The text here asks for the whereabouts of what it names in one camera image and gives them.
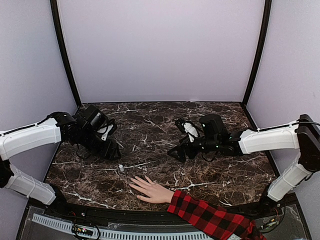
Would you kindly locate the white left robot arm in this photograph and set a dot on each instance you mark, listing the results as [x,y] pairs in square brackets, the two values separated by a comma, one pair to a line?
[51,130]

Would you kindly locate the grey slotted cable duct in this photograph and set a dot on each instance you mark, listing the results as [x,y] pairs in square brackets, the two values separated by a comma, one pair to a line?
[121,231]

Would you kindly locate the right wiring board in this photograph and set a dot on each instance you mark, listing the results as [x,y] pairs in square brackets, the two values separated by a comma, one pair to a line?
[270,225]

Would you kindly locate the mannequin hand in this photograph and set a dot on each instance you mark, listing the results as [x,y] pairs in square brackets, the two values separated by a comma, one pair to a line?
[151,192]

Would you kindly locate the black frame post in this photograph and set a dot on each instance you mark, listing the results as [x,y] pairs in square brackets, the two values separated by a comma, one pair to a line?
[63,52]
[259,51]

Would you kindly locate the black front table rail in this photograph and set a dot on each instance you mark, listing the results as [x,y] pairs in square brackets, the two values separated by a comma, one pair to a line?
[104,215]

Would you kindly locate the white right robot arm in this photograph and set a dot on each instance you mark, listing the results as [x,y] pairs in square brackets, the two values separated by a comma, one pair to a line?
[302,134]

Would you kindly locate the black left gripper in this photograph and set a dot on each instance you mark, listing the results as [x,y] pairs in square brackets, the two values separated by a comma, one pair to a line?
[108,152]

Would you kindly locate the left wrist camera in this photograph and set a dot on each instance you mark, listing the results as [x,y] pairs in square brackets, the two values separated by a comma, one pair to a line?
[107,129]

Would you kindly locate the black right frame post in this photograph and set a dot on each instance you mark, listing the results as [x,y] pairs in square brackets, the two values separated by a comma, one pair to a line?
[259,51]

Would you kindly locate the black left frame post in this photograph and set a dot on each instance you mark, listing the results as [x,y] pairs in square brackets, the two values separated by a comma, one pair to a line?
[63,52]

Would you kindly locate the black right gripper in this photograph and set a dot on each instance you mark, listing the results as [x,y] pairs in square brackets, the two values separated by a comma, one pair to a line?
[180,147]

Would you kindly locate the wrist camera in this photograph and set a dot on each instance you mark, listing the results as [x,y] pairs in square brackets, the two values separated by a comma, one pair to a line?
[187,127]
[107,129]

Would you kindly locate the red plaid sleeve forearm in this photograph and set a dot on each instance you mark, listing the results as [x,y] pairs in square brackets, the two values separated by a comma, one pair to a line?
[216,222]

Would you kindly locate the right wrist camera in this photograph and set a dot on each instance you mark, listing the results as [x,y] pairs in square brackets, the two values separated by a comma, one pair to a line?
[187,127]

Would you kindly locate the small green circuit board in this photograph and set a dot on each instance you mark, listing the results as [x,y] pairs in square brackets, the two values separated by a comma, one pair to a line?
[80,230]

